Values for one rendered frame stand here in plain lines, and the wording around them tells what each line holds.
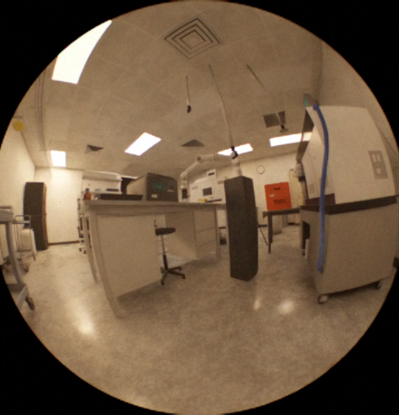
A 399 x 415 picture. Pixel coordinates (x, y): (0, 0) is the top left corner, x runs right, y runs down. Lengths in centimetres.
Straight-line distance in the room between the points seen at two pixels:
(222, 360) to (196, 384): 20
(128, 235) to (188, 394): 107
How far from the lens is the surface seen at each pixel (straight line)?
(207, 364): 83
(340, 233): 96
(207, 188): 265
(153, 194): 121
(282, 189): 221
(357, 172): 108
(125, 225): 102
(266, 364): 84
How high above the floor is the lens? 77
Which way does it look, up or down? 3 degrees up
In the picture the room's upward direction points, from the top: 5 degrees counter-clockwise
